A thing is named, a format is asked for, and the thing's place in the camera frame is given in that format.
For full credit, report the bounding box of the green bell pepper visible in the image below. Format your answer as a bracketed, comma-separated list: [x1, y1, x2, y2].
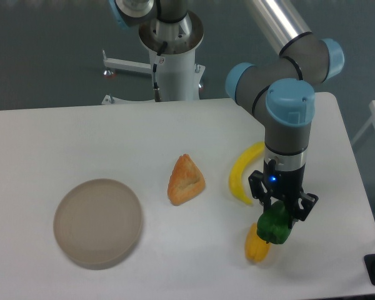
[257, 200, 291, 244]

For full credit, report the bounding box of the yellow bell pepper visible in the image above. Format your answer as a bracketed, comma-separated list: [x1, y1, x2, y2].
[244, 222, 271, 263]

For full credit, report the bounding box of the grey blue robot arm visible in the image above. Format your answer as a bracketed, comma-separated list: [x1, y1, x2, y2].
[110, 1, 344, 229]

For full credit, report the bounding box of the yellow banana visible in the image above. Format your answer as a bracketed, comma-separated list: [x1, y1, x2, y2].
[228, 142, 265, 206]

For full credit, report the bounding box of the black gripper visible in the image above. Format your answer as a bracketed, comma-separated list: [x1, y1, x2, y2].
[249, 162, 318, 228]

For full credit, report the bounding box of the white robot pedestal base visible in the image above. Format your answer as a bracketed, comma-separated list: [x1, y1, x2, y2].
[102, 11, 205, 102]

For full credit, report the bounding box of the black cable with connector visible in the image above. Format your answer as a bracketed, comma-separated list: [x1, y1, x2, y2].
[152, 41, 168, 103]

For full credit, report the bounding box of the orange triangular pastry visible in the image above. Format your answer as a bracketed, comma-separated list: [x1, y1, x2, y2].
[167, 154, 206, 206]

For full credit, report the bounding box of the beige round plate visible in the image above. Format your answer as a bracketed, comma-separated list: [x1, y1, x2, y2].
[53, 179, 143, 270]

